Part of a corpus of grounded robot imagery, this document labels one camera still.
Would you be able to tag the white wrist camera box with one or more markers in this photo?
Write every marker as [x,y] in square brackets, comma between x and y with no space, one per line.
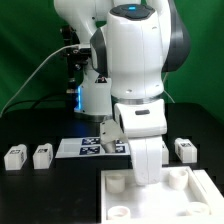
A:
[110,132]

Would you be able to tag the black camera stand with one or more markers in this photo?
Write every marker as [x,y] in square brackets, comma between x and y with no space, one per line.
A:
[76,57]

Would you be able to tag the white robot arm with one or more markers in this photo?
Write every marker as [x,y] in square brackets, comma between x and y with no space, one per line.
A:
[123,47]

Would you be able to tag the white square tabletop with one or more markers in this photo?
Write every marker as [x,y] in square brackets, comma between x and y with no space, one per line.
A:
[171,201]

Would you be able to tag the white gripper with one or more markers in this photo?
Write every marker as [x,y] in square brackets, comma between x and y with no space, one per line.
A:
[144,125]

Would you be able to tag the white sheet with tags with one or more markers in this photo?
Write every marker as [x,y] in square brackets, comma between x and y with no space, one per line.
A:
[88,147]

